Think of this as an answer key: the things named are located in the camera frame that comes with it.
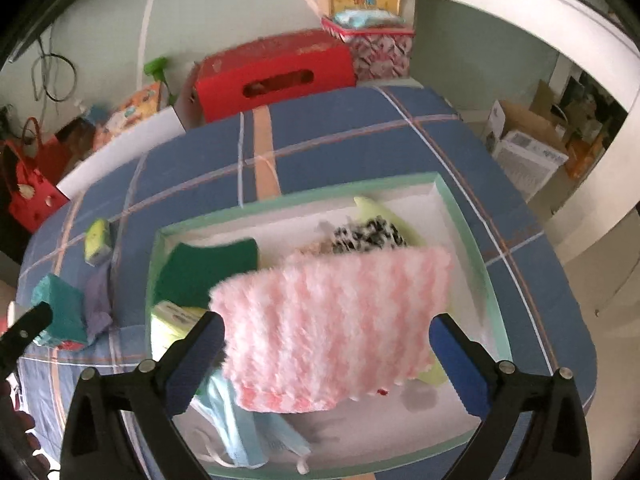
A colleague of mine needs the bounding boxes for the green yellow scrub sponge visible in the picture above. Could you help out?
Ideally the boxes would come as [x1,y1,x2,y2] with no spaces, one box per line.
[151,238,259,309]

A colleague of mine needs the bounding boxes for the pink white striped towel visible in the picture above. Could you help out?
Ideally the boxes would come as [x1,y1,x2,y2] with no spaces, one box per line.
[209,246,452,414]

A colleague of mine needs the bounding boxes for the leopard print scrunchie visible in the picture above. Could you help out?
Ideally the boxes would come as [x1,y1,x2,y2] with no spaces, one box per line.
[331,217,408,254]

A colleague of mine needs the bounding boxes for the person's left hand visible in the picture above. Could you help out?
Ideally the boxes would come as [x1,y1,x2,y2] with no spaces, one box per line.
[1,379,50,479]

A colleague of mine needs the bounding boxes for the teal plastic lunch box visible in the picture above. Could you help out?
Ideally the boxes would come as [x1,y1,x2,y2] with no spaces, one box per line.
[32,273,89,351]

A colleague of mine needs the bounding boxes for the purple cloth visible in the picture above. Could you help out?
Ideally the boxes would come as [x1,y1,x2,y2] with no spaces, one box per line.
[84,261,113,344]

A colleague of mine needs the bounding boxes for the blue plaid table cloth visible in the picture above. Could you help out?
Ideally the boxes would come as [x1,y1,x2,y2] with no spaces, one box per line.
[16,87,597,479]

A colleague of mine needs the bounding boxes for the green tissue pack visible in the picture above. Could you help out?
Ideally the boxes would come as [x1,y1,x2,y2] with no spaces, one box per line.
[150,300,205,361]
[84,218,113,266]

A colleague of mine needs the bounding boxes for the light blue face mask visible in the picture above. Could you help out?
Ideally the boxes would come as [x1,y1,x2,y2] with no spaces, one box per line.
[191,370,311,474]

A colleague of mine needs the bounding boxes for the red felt handbag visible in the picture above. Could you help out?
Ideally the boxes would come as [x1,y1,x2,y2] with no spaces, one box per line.
[1,117,73,234]

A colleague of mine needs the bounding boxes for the mint green tray box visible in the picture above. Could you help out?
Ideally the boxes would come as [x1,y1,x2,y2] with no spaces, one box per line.
[145,172,512,479]

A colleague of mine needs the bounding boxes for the blue water bottle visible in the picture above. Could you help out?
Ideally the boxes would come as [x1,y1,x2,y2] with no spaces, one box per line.
[74,100,111,127]

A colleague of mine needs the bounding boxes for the white foam board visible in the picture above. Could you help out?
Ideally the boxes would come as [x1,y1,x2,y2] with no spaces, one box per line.
[58,106,186,200]

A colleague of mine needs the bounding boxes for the orange game box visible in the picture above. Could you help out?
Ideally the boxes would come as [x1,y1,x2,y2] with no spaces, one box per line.
[92,81,168,153]

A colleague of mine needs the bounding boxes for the white appliance box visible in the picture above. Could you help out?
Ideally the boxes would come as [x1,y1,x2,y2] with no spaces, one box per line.
[491,130,568,203]

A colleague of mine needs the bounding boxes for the red cardboard box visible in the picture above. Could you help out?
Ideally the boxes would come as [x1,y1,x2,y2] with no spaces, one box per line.
[194,28,356,122]

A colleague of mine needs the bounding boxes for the patterned red white basket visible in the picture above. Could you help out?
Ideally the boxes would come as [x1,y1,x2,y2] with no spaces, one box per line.
[321,18,414,82]

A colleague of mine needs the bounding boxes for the white desk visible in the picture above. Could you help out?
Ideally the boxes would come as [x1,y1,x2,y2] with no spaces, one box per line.
[451,0,639,263]

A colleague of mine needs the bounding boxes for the black wall cables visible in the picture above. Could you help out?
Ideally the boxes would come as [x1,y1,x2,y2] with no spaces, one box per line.
[30,24,79,104]

